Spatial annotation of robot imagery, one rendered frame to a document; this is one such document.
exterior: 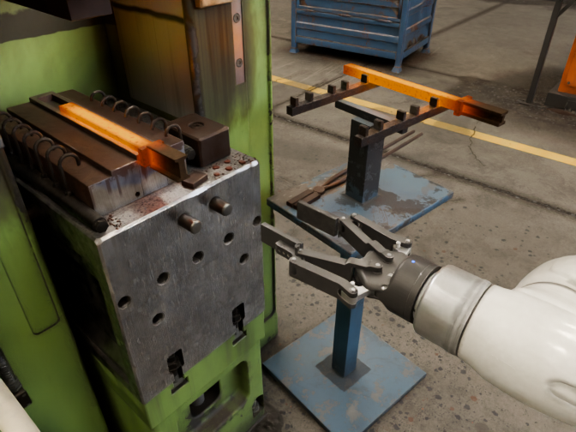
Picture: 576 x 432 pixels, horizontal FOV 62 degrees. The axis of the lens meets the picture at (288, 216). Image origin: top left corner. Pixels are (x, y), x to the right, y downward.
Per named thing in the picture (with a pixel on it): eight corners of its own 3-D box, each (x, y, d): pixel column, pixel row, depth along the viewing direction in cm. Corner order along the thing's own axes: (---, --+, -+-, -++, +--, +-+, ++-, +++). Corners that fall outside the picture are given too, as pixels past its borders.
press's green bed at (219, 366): (268, 414, 153) (264, 309, 127) (173, 507, 130) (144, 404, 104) (163, 327, 183) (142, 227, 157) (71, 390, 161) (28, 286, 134)
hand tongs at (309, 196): (412, 131, 157) (412, 128, 156) (423, 135, 155) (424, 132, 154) (286, 205, 121) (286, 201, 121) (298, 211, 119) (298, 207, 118)
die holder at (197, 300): (266, 309, 127) (261, 159, 101) (143, 406, 103) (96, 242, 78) (142, 226, 157) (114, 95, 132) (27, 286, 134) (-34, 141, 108)
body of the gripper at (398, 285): (405, 339, 55) (340, 301, 60) (440, 300, 61) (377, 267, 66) (415, 291, 51) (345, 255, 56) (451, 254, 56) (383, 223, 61)
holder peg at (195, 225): (203, 230, 90) (201, 219, 89) (192, 237, 89) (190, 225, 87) (189, 222, 92) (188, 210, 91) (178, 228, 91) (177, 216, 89)
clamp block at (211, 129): (232, 154, 103) (231, 126, 99) (201, 169, 98) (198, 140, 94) (196, 138, 110) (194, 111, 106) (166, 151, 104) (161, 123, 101)
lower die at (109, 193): (188, 175, 96) (183, 136, 91) (96, 219, 83) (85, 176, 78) (80, 119, 119) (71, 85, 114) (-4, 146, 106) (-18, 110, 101)
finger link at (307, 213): (335, 219, 66) (339, 217, 66) (297, 201, 70) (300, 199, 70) (333, 237, 68) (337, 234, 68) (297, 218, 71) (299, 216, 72)
